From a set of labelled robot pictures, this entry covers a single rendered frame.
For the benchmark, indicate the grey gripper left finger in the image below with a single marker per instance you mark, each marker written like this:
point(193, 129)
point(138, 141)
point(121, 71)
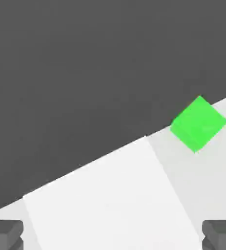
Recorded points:
point(4, 236)

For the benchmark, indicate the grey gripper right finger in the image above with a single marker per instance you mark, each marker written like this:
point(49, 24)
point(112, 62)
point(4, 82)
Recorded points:
point(221, 236)

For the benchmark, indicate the small green cube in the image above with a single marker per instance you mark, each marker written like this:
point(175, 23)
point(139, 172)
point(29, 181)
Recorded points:
point(198, 124)

